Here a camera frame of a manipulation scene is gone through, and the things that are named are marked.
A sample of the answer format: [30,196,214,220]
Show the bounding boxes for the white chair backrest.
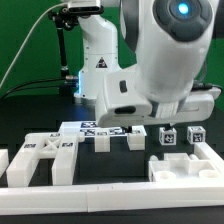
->
[6,133,85,188]

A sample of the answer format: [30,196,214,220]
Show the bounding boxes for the white cable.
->
[0,3,68,91]

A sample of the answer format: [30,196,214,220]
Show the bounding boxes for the white turned spindle rod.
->
[149,155,159,161]

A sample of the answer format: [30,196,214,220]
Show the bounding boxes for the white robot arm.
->
[79,0,220,127]

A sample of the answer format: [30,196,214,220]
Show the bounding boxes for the white boundary frame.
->
[0,142,224,215]

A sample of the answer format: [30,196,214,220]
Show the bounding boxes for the overhead camera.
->
[61,0,103,14]

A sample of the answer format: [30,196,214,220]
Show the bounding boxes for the black cables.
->
[0,77,81,101]

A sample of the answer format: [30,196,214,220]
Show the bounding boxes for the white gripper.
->
[95,66,221,132]

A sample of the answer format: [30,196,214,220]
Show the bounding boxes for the white marker base sheet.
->
[58,120,148,138]

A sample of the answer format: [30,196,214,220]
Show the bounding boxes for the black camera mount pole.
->
[47,5,81,98]

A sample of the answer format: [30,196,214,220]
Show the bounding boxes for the white chair seat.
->
[148,153,223,182]

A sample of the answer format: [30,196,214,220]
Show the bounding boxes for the white block far left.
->
[0,149,9,177]

